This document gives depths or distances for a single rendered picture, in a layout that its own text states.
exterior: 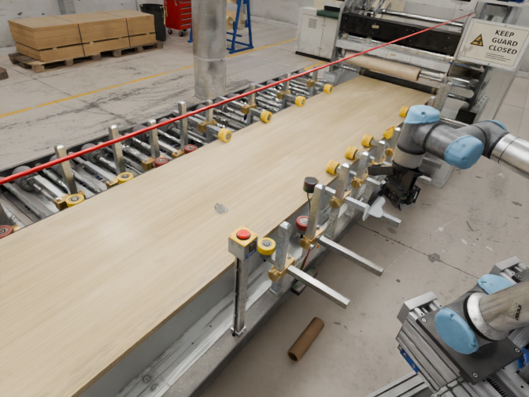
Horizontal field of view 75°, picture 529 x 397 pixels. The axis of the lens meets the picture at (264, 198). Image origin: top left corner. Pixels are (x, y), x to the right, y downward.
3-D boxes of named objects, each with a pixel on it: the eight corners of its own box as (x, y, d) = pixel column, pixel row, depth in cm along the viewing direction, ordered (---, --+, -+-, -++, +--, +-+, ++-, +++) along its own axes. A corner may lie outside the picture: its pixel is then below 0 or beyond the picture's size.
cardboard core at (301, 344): (325, 322, 219) (299, 357, 199) (323, 329, 223) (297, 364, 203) (314, 314, 222) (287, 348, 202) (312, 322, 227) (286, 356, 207)
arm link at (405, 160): (390, 143, 94) (412, 139, 97) (385, 158, 96) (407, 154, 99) (410, 157, 88) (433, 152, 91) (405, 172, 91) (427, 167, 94)
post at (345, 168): (332, 238, 192) (352, 163, 164) (329, 241, 190) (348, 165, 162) (327, 235, 194) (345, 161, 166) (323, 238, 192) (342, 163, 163)
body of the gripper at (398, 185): (394, 210, 97) (408, 174, 90) (375, 193, 103) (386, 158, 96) (415, 205, 100) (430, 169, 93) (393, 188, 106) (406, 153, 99)
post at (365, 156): (350, 221, 211) (371, 152, 183) (348, 224, 209) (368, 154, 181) (345, 219, 213) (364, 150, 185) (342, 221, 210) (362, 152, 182)
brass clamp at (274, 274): (295, 266, 156) (296, 258, 153) (277, 284, 147) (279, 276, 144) (283, 260, 159) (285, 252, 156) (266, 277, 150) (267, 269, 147)
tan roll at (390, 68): (473, 94, 328) (479, 80, 321) (470, 97, 320) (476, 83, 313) (338, 59, 393) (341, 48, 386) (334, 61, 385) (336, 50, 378)
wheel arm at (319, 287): (348, 306, 141) (350, 298, 138) (344, 311, 138) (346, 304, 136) (264, 254, 160) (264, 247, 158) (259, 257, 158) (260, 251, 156)
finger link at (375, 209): (368, 228, 99) (390, 203, 97) (356, 215, 104) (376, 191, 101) (373, 230, 101) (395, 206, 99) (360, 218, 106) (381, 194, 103)
